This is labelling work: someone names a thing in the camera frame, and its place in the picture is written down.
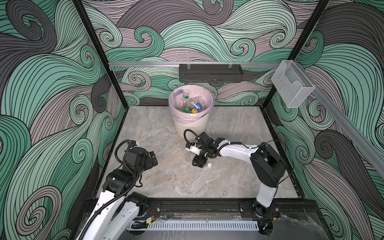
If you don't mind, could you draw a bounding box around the clear bottle green cap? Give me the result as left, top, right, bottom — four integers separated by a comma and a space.
179, 90, 190, 110

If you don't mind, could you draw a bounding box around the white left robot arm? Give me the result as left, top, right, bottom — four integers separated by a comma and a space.
77, 140, 158, 240

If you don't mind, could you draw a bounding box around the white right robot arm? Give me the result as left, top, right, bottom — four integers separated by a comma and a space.
183, 129, 287, 220

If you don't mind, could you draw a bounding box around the cream waste bin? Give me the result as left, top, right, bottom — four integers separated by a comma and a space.
174, 114, 210, 139

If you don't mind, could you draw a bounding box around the pink bin liner bag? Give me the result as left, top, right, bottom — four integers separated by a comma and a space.
168, 85, 215, 124

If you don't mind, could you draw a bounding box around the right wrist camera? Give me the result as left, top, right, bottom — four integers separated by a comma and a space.
186, 142, 202, 155

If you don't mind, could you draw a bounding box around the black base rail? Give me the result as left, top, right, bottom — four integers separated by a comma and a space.
139, 198, 319, 220

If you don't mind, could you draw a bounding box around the white slotted cable duct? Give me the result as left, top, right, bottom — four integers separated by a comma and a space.
126, 221, 259, 231

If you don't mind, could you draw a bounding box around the black wall tray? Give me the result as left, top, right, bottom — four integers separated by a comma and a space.
179, 64, 244, 84

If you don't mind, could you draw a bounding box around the aluminium back rail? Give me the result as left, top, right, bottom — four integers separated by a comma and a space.
108, 61, 283, 69

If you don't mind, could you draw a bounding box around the aluminium rail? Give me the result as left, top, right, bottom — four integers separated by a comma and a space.
108, 61, 283, 69
298, 64, 384, 175

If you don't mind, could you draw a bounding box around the clear plastic wall box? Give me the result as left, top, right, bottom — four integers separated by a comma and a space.
271, 60, 315, 109

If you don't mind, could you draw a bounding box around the aluminium right rail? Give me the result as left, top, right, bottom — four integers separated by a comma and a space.
298, 64, 384, 175

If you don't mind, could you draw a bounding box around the black corner frame post left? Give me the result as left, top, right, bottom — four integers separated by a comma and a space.
73, 0, 129, 112

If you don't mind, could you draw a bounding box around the black corner frame post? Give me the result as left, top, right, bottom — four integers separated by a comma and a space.
261, 0, 329, 112
73, 0, 129, 112

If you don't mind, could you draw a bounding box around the black corner frame post right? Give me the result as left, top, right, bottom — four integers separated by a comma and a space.
261, 0, 329, 112

